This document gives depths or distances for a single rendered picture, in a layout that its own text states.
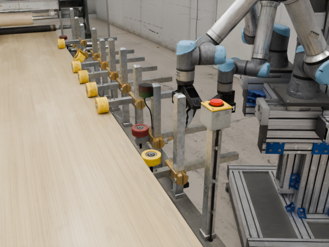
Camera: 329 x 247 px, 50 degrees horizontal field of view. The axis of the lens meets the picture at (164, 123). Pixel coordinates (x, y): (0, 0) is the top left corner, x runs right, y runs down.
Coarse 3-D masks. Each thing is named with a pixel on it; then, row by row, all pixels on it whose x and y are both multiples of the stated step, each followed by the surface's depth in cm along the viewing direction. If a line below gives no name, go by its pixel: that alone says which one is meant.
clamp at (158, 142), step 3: (150, 132) 166; (150, 135) 164; (150, 138) 164; (153, 138) 161; (156, 138) 161; (159, 138) 161; (162, 138) 163; (150, 141) 165; (153, 141) 161; (156, 141) 160; (159, 141) 160; (162, 141) 161; (153, 144) 161; (156, 144) 160; (159, 144) 161; (162, 144) 162; (153, 147) 163; (156, 147) 161; (159, 147) 162; (162, 147) 162
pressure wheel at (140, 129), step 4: (136, 124) 166; (140, 124) 166; (144, 124) 166; (132, 128) 162; (136, 128) 162; (140, 128) 162; (144, 128) 162; (148, 128) 163; (132, 132) 162; (136, 132) 160; (140, 132) 160; (144, 132) 161; (148, 132) 164; (136, 136) 161; (140, 136) 161; (144, 136) 162; (140, 144) 166
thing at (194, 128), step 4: (196, 124) 176; (200, 124) 176; (172, 128) 172; (192, 128) 173; (196, 128) 174; (200, 128) 175; (204, 128) 176; (164, 132) 168; (168, 132) 169; (172, 132) 170; (188, 132) 174; (192, 132) 174; (148, 136) 165; (164, 136) 169; (168, 136) 170; (136, 140) 166; (140, 140) 164; (144, 140) 165; (148, 140) 166
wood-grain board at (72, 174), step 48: (0, 48) 306; (48, 48) 306; (0, 96) 201; (48, 96) 201; (96, 96) 201; (0, 144) 150; (48, 144) 150; (96, 144) 150; (0, 192) 119; (48, 192) 119; (96, 192) 119; (144, 192) 119; (0, 240) 99; (48, 240) 99; (96, 240) 99; (144, 240) 99; (192, 240) 99
